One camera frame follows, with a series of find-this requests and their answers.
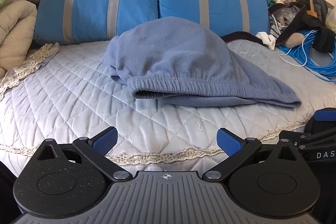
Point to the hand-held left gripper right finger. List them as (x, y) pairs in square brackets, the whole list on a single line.
[(228, 144)]

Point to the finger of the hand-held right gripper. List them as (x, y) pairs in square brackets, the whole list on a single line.
[(325, 116), (309, 140)]

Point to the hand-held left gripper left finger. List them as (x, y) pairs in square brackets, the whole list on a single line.
[(106, 141)]

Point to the blue-grey fleece pants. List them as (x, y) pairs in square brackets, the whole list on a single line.
[(170, 56)]

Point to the quilted grey bedspread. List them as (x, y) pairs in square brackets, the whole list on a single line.
[(65, 98)]

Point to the tan plush toy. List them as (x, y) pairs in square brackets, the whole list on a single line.
[(295, 40)]

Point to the black bag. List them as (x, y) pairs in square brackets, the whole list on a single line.
[(315, 22)]

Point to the white sock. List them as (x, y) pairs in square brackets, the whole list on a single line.
[(267, 40)]

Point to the clear plastic bag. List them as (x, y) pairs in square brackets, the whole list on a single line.
[(331, 19)]

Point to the lace-trimmed grey cloth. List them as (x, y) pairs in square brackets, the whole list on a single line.
[(34, 58)]

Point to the cream comforter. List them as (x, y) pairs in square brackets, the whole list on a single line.
[(15, 27)]

